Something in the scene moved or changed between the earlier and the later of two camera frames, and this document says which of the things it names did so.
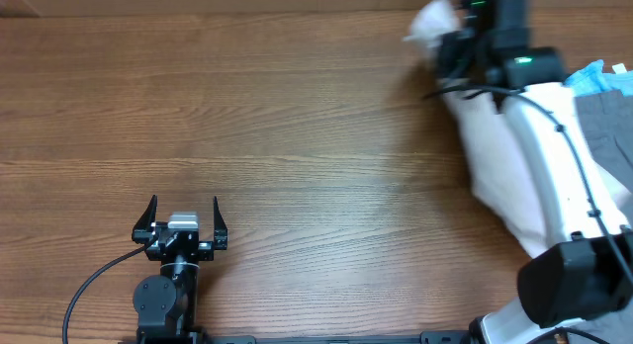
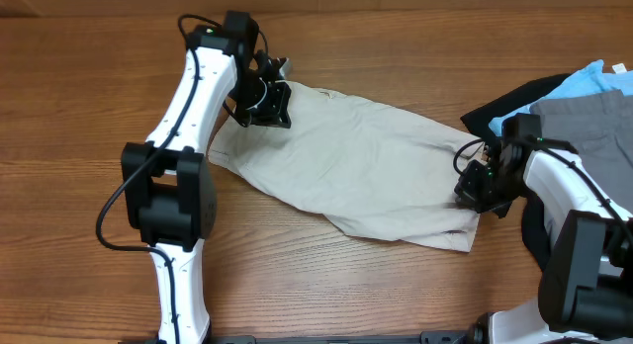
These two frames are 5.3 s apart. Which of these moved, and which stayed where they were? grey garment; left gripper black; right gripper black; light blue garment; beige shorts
Moved: left gripper black; beige shorts; right gripper black
Stayed: light blue garment; grey garment
